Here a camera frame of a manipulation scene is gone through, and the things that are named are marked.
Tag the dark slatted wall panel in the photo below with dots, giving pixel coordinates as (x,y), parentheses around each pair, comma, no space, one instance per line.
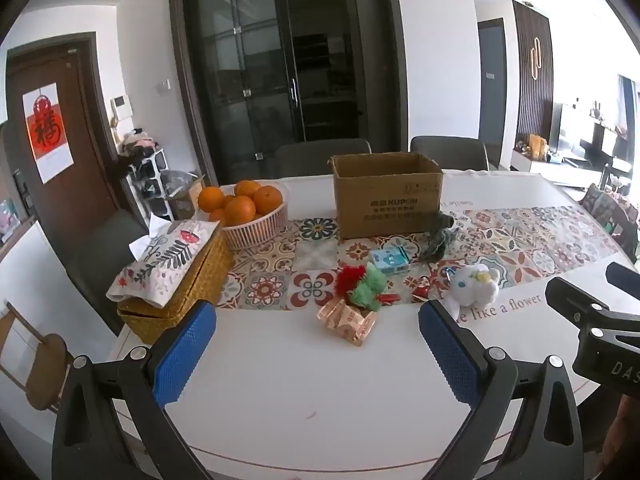
(522,100)

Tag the person's right forearm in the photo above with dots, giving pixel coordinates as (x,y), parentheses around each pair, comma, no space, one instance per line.
(625,430)

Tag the red and white door poster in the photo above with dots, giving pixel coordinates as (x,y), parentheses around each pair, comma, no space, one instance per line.
(47,135)

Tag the grey plastic bag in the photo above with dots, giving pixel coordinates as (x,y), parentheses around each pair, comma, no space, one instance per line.
(177,182)

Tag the pile of clothes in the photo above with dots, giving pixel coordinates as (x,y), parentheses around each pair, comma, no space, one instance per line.
(136,145)

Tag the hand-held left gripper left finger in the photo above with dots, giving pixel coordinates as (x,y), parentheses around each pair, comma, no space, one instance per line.
(182,355)

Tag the white wall intercom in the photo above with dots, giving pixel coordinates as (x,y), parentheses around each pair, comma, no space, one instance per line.
(121,108)

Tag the white paper tissue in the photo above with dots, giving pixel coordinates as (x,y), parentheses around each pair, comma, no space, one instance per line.
(145,245)

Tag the dark glass sliding door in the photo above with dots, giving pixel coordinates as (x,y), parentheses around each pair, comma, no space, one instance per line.
(270,60)

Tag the white shoe rack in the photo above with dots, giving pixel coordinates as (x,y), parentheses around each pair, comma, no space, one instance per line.
(147,185)

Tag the woven wicker tissue box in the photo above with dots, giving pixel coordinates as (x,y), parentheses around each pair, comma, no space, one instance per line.
(200,280)

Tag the gold wall decoration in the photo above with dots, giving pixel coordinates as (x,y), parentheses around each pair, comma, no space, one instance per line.
(536,57)

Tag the small red trinket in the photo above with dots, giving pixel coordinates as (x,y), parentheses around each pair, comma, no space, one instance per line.
(389,299)

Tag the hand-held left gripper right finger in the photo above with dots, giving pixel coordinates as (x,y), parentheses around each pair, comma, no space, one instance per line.
(450,355)

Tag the pile of oranges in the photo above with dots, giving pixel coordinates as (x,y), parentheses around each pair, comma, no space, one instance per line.
(240,207)

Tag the patterned cushion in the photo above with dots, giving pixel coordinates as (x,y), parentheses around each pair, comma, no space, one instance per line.
(597,202)

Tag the floral tile table runner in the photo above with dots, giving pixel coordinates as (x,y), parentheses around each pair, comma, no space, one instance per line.
(520,250)

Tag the flat screen television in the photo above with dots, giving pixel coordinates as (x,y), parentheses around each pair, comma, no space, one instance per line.
(575,127)

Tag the round wooden stool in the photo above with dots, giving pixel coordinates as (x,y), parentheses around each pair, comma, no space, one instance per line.
(47,370)

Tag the brown wooden door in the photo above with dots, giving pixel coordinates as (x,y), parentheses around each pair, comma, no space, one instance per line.
(85,125)

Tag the grey dining chair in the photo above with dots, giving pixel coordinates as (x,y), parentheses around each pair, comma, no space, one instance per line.
(450,152)
(320,160)
(107,260)

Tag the white media cabinet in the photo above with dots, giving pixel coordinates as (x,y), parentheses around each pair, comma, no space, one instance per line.
(530,162)

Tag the dark interior door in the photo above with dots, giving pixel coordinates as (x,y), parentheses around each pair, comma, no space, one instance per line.
(492,90)

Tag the white plastic fruit basket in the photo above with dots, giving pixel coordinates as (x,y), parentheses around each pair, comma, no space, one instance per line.
(260,227)

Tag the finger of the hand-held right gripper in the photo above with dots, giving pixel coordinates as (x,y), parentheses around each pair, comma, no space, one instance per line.
(622,274)
(575,300)

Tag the white wall switch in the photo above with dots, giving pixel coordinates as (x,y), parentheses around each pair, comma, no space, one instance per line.
(163,86)

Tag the red and green plush toy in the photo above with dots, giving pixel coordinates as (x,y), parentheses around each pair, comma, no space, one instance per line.
(362,287)

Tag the small open cardboard box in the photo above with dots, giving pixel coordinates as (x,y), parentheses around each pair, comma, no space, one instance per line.
(187,205)

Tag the brown cardboard box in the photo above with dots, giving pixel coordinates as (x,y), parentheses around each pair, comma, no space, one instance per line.
(385,200)

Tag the white plush toy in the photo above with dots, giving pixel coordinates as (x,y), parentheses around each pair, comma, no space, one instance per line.
(472,287)

